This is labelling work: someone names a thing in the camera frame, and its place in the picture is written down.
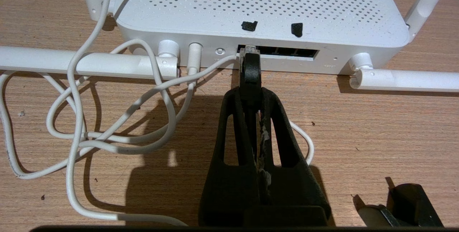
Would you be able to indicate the small black clip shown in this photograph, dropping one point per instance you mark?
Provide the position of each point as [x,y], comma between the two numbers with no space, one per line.
[412,207]

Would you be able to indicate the white router with antennas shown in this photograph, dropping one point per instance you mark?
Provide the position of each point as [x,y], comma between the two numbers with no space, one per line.
[251,6]

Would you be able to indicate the small black foam bit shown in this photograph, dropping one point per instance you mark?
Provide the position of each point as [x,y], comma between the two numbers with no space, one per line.
[297,30]
[249,26]

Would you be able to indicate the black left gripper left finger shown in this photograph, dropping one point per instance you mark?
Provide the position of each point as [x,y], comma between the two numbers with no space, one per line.
[226,189]

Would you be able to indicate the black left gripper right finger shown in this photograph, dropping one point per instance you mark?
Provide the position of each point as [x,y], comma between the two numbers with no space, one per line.
[297,189]

